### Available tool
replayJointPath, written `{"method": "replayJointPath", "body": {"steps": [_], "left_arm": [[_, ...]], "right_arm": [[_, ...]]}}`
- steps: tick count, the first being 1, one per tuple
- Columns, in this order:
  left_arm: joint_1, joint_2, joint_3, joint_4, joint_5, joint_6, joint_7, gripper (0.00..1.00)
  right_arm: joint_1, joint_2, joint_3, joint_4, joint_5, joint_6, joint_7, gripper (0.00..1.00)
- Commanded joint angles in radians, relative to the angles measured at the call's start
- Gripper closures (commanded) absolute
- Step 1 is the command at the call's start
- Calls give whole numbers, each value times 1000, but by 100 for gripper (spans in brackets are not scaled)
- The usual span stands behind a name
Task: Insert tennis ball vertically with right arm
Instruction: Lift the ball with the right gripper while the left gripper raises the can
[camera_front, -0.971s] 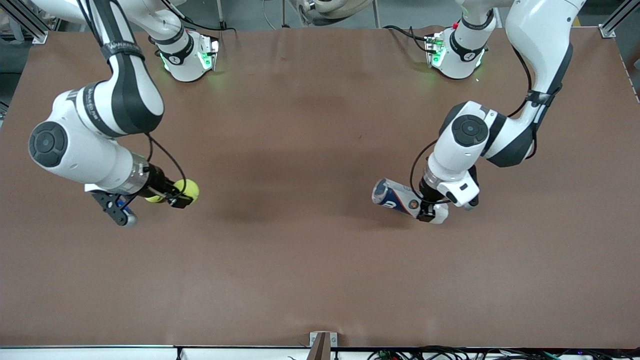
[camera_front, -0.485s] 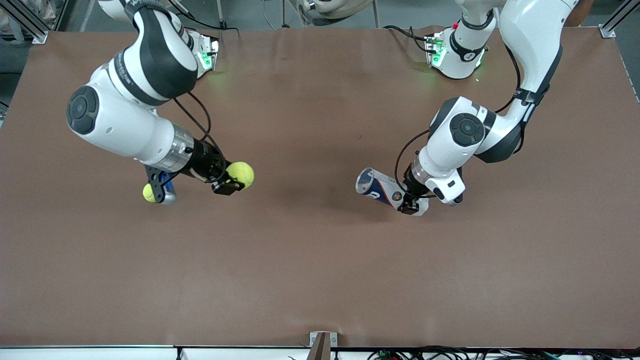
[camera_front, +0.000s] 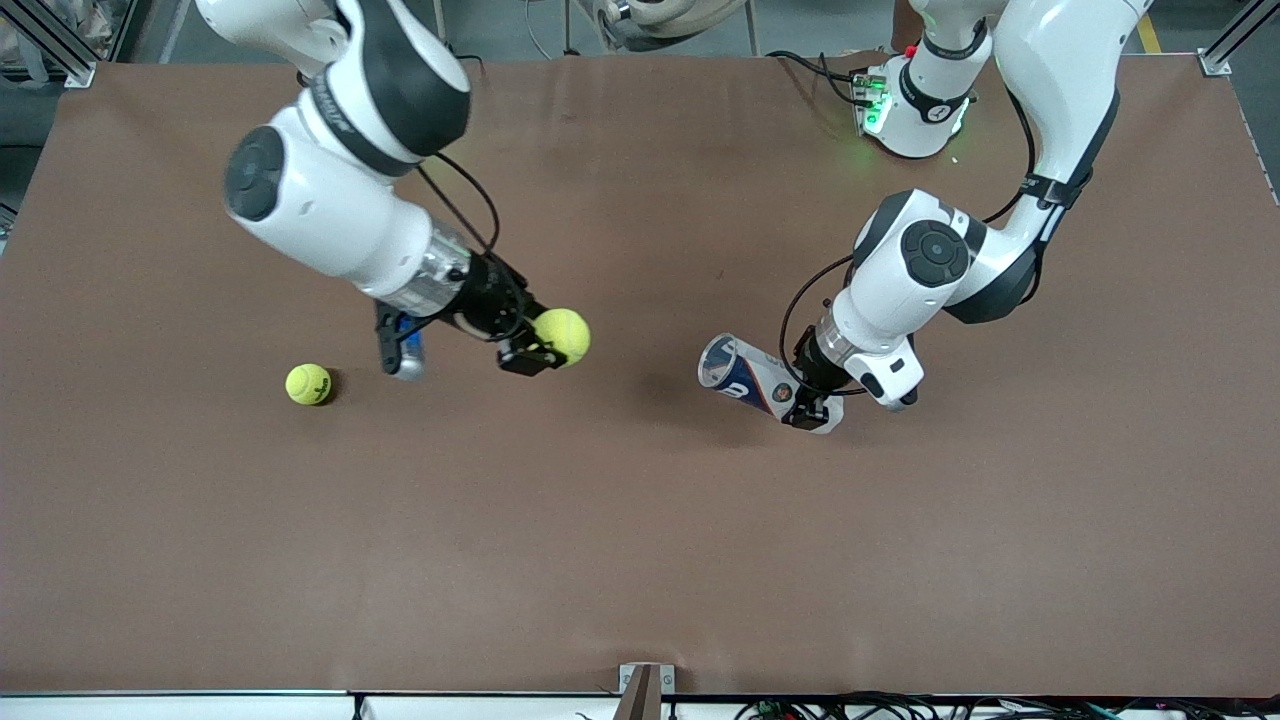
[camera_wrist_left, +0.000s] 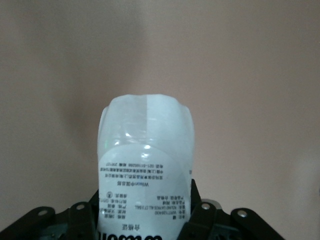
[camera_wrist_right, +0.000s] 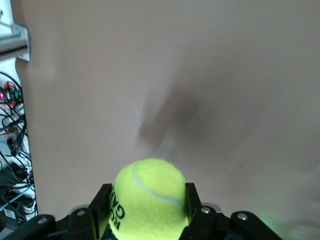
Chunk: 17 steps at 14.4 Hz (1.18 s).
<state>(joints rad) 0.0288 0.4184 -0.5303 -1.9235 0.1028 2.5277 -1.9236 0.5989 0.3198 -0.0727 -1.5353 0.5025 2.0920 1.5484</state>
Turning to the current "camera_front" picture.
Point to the aluminium frame post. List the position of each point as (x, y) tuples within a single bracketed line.
[(1213, 62), (80, 72)]

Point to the thin white stand pole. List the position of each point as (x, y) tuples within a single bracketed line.
[(438, 15)]

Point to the beige chair with white legs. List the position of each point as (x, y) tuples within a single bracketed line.
[(660, 15)]

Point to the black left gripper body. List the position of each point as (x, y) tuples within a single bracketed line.
[(812, 377)]

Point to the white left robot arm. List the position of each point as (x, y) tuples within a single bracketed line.
[(930, 255)]

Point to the grey camera mounting post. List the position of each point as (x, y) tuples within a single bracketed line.
[(640, 702)]

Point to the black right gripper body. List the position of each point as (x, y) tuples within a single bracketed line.
[(490, 301)]

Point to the silver metal table bracket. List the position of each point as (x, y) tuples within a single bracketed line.
[(628, 680)]

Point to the brown table cover sheet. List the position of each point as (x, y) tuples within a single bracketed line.
[(640, 550)]

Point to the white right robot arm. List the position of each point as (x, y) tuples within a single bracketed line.
[(330, 200)]

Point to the clear plastic tennis ball can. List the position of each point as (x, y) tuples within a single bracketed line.
[(745, 375)]

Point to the yellow tennis ball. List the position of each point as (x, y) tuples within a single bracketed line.
[(308, 384), (565, 335)]

